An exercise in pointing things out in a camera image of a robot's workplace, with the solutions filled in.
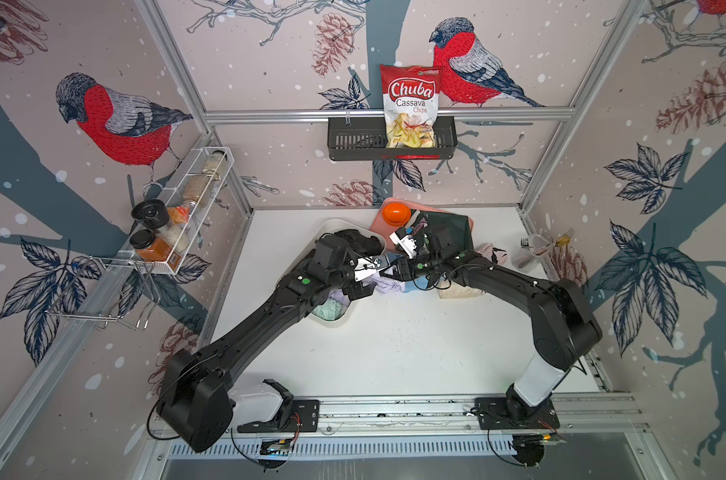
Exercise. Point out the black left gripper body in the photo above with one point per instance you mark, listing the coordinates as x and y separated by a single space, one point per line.
345 278

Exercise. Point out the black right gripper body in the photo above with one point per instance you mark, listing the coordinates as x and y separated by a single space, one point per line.
419 266

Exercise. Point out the cream plastic storage box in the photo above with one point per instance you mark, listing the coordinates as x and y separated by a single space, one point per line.
329 227

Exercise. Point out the lilac umbrella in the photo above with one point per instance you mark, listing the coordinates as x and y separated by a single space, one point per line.
385 285
338 296

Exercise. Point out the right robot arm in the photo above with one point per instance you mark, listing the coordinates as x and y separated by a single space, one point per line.
564 328

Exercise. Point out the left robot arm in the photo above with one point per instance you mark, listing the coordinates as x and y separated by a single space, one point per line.
194 399

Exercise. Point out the pink folded umbrella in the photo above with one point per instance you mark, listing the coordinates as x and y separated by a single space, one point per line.
495 254

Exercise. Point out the dark green cloth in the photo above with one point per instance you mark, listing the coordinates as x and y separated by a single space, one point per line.
456 225

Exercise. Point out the orange plastic bowl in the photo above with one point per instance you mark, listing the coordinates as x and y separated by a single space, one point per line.
396 214

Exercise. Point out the Chuba cassava chips bag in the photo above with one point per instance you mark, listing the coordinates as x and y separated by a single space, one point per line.
410 105

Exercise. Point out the amber jar black lid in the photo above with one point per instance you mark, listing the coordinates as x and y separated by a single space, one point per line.
149 246

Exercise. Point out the black lid spice jar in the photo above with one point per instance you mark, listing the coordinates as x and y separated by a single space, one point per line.
153 214

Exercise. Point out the black wire wall basket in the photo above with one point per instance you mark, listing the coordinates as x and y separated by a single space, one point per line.
365 139

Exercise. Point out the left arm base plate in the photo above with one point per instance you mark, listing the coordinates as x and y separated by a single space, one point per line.
294 415

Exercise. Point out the white wire spice rack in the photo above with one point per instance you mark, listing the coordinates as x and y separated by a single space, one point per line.
189 202

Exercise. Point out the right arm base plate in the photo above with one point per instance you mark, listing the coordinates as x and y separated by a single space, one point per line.
500 413

